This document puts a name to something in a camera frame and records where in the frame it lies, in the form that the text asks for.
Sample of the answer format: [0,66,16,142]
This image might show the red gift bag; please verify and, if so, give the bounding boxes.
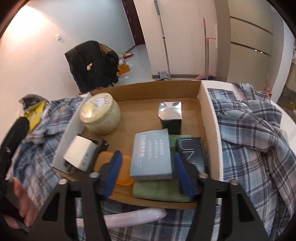
[263,84,273,98]

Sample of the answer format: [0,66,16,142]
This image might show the green handled mop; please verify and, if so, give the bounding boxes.
[154,0,171,80]

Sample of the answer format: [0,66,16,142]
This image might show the black box silver lid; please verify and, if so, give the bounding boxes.
[158,101,183,135]

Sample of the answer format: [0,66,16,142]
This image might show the black UNNY box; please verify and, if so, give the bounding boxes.
[174,137,210,200]

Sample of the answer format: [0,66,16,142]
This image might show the green envelope pouch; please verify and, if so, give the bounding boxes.
[132,135,191,202]

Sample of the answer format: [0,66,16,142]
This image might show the black jacket on chair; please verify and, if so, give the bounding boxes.
[65,41,119,93]

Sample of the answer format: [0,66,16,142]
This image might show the white power adapter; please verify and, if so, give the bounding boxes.
[63,135,98,173]

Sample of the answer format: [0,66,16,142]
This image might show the cardboard tray box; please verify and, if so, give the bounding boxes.
[52,80,223,209]

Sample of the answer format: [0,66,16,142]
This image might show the grey rectangular box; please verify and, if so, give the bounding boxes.
[130,129,173,181]

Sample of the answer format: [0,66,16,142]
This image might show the white AUX remote control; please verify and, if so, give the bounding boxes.
[76,207,168,230]

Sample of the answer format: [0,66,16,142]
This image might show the pink broom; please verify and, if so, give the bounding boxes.
[195,18,216,80]

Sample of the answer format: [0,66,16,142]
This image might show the yellow box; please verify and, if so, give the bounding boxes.
[24,101,47,132]

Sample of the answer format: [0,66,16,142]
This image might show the beige refrigerator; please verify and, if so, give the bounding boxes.
[214,0,273,90]

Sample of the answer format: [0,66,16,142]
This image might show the person left hand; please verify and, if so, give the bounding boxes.
[4,177,38,227]

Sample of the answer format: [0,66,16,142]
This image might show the dark brown door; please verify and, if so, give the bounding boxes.
[122,0,145,46]

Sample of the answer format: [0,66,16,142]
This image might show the black framed tray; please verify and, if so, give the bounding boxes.
[63,134,109,178]

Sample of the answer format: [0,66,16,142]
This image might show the blue plaid shirt cloth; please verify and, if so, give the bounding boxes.
[8,83,295,240]

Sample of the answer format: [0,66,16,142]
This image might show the round cream bear tin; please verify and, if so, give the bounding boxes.
[80,92,121,135]

